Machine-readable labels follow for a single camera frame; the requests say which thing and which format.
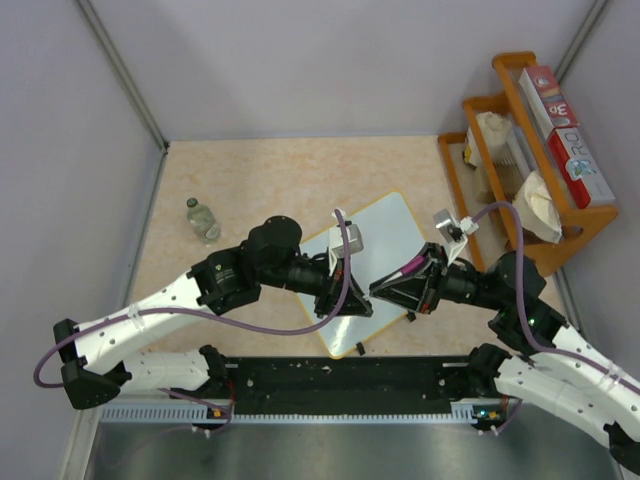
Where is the orange wooden rack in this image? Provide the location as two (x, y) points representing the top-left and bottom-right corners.
(438, 51), (618, 276)

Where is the red white box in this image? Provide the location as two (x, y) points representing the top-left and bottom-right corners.
(548, 128), (615, 209)

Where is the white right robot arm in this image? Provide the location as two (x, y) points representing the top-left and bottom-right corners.
(369, 243), (639, 473)

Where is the crumpled beige cloth front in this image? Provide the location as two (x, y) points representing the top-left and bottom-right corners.
(512, 171), (562, 244)

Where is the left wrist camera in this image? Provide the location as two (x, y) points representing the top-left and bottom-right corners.
(327, 209), (364, 272)

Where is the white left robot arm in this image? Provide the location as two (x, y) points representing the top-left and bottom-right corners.
(53, 216), (373, 410)

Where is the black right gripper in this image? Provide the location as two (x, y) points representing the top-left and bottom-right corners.
(369, 241), (505, 314)

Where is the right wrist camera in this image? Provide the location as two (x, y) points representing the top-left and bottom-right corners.
(433, 209), (479, 265)

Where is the small yellow white box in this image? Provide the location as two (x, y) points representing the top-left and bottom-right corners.
(463, 128), (482, 169)

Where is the clear plastic bottle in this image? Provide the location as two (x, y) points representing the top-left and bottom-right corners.
(186, 197), (220, 243)

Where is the yellow-framed whiteboard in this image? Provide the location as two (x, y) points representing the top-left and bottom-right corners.
(318, 191), (425, 359)

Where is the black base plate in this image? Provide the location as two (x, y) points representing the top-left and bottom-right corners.
(169, 355), (506, 416)

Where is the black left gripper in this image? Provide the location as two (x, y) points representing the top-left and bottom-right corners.
(260, 249), (372, 319)

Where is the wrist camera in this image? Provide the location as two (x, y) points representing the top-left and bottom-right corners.
(433, 209), (479, 265)
(327, 209), (364, 272)

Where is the purple-capped whiteboard marker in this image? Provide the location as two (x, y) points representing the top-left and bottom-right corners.
(369, 256), (426, 298)

